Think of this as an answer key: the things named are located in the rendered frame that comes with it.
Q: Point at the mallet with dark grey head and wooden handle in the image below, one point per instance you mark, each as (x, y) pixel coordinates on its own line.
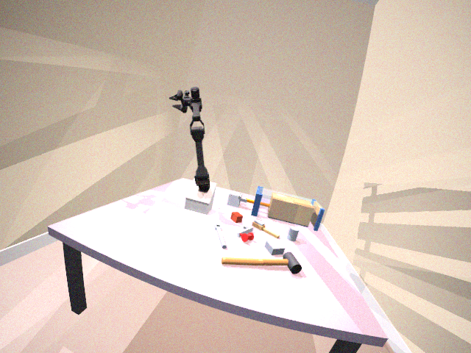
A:
(288, 259)

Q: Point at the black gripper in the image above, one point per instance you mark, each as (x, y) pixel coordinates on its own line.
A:
(185, 101)

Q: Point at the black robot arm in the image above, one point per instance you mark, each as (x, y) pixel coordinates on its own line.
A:
(202, 175)

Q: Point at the grey cylinder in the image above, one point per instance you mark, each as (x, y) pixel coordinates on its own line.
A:
(292, 233)

